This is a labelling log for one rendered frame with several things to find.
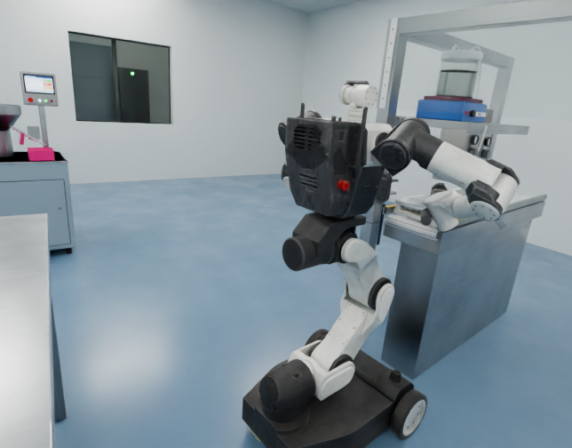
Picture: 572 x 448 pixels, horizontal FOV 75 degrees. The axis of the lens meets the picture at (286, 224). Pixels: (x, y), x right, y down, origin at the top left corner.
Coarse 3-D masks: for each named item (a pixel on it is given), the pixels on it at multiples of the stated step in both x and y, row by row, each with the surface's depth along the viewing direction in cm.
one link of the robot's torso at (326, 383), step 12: (300, 348) 154; (288, 360) 153; (312, 360) 146; (312, 372) 142; (324, 372) 141; (336, 372) 143; (348, 372) 148; (324, 384) 139; (336, 384) 144; (324, 396) 141
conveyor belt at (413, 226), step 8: (512, 200) 228; (392, 216) 173; (400, 216) 174; (392, 224) 172; (400, 224) 169; (408, 224) 166; (416, 224) 164; (416, 232) 164; (424, 232) 160; (432, 232) 158
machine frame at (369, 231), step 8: (384, 112) 158; (392, 112) 159; (376, 120) 162; (384, 120) 159; (392, 120) 160; (496, 120) 226; (496, 136) 232; (376, 200) 169; (376, 208) 170; (368, 216) 173; (376, 216) 172; (368, 224) 173; (376, 224) 174; (360, 232) 178; (368, 232) 174; (376, 232) 176; (368, 240) 175; (376, 240) 178
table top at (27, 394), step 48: (0, 240) 107; (48, 240) 111; (0, 288) 82; (48, 288) 84; (0, 336) 67; (48, 336) 68; (0, 384) 56; (48, 384) 57; (0, 432) 48; (48, 432) 49
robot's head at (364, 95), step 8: (344, 88) 122; (352, 88) 121; (360, 88) 117; (368, 88) 116; (376, 88) 118; (344, 96) 123; (352, 96) 120; (360, 96) 117; (368, 96) 117; (376, 96) 119; (344, 104) 125; (352, 104) 121; (360, 104) 119; (368, 104) 117; (352, 112) 120; (360, 112) 120
